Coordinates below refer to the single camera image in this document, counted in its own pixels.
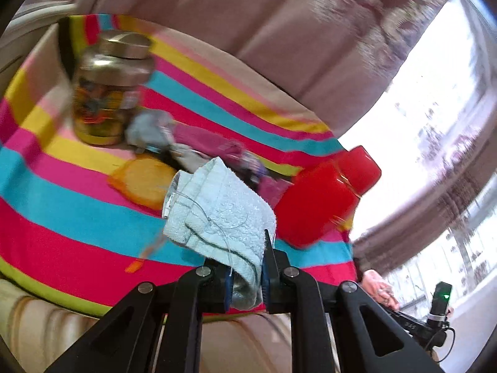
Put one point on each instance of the glass jar gold lid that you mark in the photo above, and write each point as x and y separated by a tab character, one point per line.
107	86

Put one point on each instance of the grey fleece cloth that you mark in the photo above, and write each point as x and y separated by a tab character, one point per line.
150	130

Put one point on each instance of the person right hand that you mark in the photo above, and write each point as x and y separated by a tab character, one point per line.
378	289

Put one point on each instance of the striped colourful table cloth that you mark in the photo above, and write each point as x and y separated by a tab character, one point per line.
67	235

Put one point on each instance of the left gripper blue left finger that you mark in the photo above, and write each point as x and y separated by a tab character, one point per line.
227	284

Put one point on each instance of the red thermos flask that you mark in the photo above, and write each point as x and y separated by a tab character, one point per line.
324	197

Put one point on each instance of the beige curtain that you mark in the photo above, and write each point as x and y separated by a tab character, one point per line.
336	57

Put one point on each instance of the light blue towel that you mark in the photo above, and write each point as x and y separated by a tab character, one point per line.
213	213

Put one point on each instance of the magenta fuzzy cloth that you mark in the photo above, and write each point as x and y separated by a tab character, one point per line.
235	156

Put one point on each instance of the white lace curtain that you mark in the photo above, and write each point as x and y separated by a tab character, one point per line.
431	131

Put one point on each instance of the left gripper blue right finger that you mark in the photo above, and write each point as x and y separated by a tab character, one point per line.
268	277

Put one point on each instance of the orange organza pouch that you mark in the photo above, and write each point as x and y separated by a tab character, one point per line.
144	181

